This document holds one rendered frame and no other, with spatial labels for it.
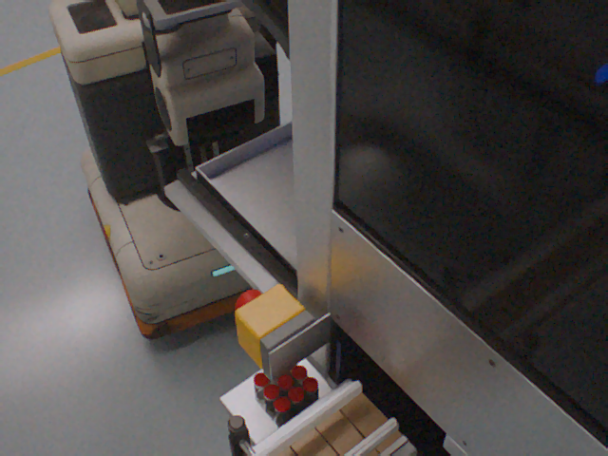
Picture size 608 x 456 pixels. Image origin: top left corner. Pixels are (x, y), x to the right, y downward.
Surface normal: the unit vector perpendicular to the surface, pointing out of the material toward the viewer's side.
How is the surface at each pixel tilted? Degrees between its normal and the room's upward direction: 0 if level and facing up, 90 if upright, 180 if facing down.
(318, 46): 90
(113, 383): 0
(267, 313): 0
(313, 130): 90
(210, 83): 8
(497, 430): 90
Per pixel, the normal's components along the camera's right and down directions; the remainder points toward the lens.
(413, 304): -0.79, 0.46
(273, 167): -0.01, -0.68
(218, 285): 0.43, 0.66
